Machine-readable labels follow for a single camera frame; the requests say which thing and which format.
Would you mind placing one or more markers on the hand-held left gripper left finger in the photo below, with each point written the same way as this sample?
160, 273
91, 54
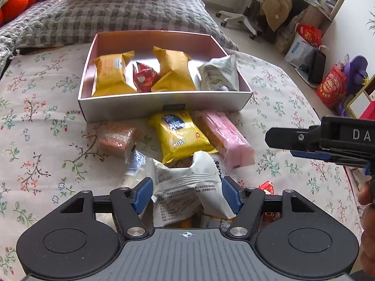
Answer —
143, 193

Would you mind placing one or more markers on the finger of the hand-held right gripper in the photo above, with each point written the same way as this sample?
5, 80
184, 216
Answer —
287, 137
310, 153

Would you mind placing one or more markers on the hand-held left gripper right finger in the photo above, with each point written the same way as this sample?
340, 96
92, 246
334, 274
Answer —
231, 194

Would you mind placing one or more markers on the clear blue print snack packet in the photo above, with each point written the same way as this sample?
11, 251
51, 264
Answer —
136, 164

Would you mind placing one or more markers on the pink wafer packet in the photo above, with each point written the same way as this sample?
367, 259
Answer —
225, 137

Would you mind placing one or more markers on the clear rice cake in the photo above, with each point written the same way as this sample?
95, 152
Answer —
117, 139

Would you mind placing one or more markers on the yellow blue snack packet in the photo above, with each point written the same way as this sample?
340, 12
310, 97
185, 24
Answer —
180, 136

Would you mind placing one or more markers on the white cardboard box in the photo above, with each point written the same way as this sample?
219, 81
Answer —
131, 108

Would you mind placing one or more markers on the person's right hand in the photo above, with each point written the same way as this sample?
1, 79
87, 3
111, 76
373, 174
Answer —
367, 194

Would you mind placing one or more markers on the white framed box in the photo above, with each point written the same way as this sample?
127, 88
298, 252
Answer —
359, 104

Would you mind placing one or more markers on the red box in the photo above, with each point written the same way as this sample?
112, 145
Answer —
369, 109

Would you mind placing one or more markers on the red gift bag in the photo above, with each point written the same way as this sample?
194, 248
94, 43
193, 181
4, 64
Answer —
331, 86

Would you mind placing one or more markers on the purple hat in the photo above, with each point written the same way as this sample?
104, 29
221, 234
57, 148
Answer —
356, 70

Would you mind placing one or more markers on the black bag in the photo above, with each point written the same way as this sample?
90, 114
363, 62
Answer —
317, 66

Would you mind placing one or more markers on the white blue print bag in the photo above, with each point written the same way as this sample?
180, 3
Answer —
298, 51

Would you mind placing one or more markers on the white green snack packet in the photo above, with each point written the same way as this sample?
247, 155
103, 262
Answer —
218, 74

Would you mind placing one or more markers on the red plastic bag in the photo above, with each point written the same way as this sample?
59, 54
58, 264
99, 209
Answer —
309, 33

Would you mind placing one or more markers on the green plant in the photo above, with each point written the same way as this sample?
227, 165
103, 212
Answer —
372, 23

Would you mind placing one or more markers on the floral tablecloth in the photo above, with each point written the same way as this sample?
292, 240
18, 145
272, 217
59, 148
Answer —
44, 123

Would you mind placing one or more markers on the wooden desk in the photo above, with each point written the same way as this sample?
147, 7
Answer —
328, 8

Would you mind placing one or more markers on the white office chair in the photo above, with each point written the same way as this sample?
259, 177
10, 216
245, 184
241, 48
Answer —
243, 14

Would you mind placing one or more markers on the beige coat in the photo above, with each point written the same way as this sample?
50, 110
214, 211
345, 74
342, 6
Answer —
277, 3

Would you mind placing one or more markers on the grey checked quilt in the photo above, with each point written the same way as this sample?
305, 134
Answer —
131, 14

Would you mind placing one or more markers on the orange plush cushion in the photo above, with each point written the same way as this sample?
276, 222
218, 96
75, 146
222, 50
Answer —
16, 3

